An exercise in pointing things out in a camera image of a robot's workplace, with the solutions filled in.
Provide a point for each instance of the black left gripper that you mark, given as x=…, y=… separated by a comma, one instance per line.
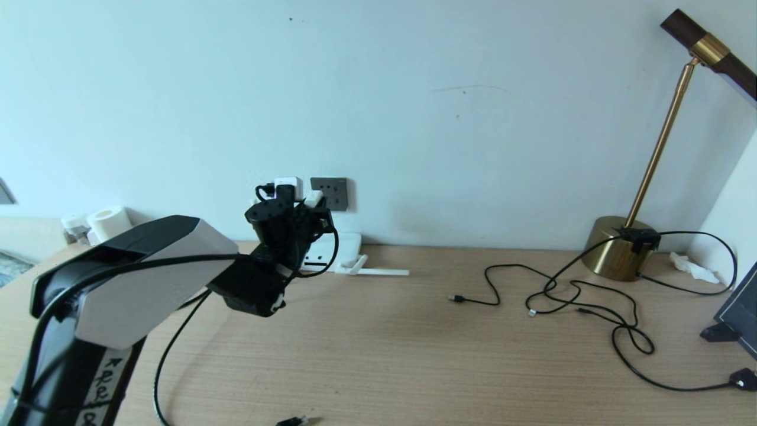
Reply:
x=284, y=231

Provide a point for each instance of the white power adapter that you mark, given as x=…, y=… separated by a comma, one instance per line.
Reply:
x=313, y=198

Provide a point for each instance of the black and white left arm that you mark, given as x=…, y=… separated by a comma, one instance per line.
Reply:
x=142, y=278

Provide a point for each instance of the white router with antennas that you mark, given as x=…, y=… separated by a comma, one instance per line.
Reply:
x=349, y=242

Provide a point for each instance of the white toilet paper roll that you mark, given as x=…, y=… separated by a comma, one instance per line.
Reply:
x=109, y=223

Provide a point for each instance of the beige upholstered furniture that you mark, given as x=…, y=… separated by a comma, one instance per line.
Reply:
x=29, y=236

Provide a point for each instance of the brass desk lamp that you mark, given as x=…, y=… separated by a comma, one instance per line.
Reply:
x=615, y=255

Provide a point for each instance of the patterned grey fabric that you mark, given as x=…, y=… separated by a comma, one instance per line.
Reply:
x=12, y=269

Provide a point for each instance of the black adapter block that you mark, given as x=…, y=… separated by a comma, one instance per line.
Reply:
x=640, y=238

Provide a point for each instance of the crumpled white tissue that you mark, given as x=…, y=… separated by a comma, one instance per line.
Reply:
x=693, y=268

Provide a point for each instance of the grey wall power socket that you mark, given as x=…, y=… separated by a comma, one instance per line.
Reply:
x=337, y=195

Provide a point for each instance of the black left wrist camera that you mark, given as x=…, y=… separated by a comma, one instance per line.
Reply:
x=287, y=189

